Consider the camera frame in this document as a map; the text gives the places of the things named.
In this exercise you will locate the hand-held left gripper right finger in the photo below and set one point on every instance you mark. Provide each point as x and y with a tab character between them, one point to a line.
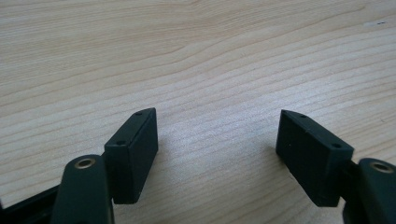
314	161

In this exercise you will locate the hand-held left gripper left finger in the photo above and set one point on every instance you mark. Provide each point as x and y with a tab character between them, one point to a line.
130	161

